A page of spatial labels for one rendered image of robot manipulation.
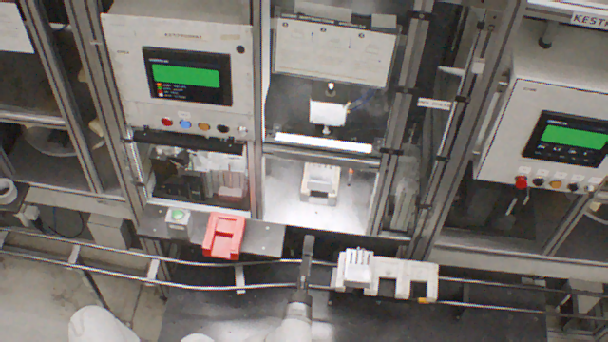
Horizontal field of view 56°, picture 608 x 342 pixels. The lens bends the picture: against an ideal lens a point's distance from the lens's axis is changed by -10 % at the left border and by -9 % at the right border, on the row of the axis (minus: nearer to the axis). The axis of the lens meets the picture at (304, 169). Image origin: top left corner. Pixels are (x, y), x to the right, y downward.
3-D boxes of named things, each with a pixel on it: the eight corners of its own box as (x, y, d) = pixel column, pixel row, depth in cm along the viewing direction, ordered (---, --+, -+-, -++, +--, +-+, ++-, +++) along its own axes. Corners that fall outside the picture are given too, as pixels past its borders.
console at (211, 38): (124, 132, 192) (95, 21, 155) (150, 69, 209) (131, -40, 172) (253, 148, 190) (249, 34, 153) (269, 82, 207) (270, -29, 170)
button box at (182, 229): (169, 237, 222) (164, 220, 212) (175, 219, 227) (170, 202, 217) (190, 241, 222) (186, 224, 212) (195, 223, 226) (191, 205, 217)
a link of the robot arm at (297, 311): (312, 320, 178) (314, 302, 182) (281, 315, 179) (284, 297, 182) (311, 332, 186) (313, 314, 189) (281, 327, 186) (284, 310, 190)
